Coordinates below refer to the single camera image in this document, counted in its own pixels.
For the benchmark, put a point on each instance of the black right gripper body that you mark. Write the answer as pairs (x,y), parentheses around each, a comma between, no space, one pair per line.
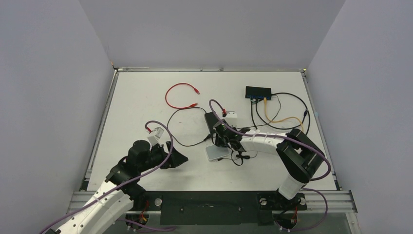
(219,135)

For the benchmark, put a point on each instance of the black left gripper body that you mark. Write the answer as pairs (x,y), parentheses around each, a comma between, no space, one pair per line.
(156,157)

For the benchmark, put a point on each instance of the white square network box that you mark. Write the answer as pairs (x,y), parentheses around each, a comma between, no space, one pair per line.
(215,153)

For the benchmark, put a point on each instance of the black ribbed network switch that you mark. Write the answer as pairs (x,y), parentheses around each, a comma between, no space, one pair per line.
(253,92)

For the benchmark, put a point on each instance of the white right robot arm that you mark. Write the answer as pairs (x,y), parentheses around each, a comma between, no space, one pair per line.
(303,160)

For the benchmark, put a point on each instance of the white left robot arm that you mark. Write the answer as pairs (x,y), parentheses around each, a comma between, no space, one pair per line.
(120,190)

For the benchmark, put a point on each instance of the black power brick adapter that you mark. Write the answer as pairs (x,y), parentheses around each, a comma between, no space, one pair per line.
(211,120)

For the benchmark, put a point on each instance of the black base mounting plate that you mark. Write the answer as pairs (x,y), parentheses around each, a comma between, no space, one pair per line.
(215,208)

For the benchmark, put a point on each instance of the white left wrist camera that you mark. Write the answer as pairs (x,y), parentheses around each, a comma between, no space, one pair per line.
(155,135)

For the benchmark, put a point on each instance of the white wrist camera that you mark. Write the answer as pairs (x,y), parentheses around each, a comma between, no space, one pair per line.
(155,135)
(231,118)

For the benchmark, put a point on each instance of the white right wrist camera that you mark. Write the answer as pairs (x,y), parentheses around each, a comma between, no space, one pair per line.
(231,118)

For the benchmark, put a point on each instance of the aluminium frame rail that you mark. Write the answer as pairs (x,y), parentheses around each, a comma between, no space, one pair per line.
(86,179)

